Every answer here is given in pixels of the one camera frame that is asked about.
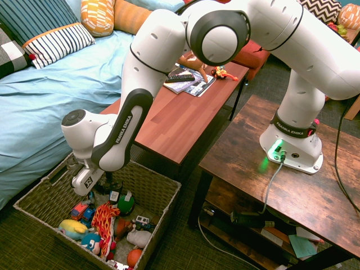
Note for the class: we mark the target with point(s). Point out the orange white patterned pillow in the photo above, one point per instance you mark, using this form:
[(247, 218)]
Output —
[(350, 15), (97, 17)]

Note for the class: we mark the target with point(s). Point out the white blue striped pillow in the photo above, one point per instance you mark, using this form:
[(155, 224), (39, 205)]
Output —
[(59, 42)]

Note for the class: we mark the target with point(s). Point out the rustic brown side table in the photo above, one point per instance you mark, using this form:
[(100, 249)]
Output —
[(244, 180)]

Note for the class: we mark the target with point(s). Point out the red ottoman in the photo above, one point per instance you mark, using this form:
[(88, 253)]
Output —
[(250, 56)]

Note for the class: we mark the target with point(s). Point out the reddish wooden coffee table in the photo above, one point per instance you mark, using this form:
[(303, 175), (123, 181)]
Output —
[(180, 123)]

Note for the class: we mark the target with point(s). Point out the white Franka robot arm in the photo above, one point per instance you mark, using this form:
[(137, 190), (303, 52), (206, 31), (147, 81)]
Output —
[(309, 56)]

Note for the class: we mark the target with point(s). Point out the brown crocheted plush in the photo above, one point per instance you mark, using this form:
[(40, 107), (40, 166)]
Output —
[(122, 226)]

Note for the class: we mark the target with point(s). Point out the white toy van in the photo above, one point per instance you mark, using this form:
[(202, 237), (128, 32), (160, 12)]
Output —
[(142, 222)]

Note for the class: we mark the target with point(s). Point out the grey white plush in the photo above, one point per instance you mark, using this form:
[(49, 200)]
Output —
[(139, 238)]

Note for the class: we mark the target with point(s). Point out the dark blue striped pillow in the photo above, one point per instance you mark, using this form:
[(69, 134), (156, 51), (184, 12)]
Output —
[(36, 17)]

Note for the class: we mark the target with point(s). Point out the tan plush animal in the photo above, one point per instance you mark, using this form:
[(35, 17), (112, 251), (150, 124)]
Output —
[(198, 66)]

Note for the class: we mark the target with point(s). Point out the woven wicker basket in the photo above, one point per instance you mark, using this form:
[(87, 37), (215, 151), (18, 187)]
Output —
[(152, 185)]

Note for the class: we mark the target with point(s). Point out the red white toy truck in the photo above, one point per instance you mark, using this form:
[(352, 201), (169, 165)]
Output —
[(116, 265)]

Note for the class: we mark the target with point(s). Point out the orange ball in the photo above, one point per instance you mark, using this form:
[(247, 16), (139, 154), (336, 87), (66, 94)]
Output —
[(134, 257)]

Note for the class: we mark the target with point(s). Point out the yellow blue plush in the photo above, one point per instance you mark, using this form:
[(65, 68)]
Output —
[(71, 227)]

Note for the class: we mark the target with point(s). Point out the glossy magazine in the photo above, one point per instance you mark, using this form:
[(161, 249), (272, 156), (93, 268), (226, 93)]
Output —
[(204, 87), (180, 85)]

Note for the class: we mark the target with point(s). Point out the orange toy figure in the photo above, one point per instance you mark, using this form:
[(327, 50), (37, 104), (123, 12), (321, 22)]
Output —
[(220, 72)]

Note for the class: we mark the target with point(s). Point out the plain orange pillow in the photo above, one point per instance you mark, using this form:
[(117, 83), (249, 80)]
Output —
[(130, 17)]

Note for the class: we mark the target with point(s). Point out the blue sofa bed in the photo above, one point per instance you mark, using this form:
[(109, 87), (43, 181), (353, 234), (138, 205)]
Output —
[(56, 98)]

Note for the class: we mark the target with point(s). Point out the light blue pillow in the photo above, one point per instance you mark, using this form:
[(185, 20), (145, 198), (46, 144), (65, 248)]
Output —
[(157, 4)]

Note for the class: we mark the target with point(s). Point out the black power brick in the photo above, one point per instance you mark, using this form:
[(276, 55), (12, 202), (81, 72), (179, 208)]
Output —
[(247, 219)]

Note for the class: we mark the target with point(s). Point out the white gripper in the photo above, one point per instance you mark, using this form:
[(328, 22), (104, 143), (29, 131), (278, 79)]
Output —
[(85, 181)]

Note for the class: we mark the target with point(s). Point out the blue toy car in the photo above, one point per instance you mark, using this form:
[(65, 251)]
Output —
[(87, 216)]

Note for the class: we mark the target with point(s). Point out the black Sony gamepad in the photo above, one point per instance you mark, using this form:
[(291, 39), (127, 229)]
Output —
[(114, 192)]

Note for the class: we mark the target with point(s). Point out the orange red toy car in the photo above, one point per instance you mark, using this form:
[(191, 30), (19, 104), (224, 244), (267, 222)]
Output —
[(78, 211)]

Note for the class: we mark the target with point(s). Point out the orange flame pattern plush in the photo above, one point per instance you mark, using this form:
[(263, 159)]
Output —
[(104, 216)]

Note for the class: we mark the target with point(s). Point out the green apple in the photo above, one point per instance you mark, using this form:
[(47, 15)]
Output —
[(341, 29)]

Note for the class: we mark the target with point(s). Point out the green paper sheet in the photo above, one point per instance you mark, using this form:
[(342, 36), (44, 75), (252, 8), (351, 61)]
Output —
[(302, 247)]

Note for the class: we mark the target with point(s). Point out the black white zigzag pillow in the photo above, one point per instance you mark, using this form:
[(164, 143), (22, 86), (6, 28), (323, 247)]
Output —
[(320, 8)]

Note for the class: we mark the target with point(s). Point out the black white checkered pillow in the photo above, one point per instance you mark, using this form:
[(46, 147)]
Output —
[(11, 56)]

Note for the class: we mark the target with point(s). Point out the green toy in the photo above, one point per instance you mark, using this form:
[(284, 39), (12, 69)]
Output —
[(126, 204)]

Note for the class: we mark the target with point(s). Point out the black remote control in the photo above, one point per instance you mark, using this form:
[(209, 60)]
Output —
[(180, 78)]

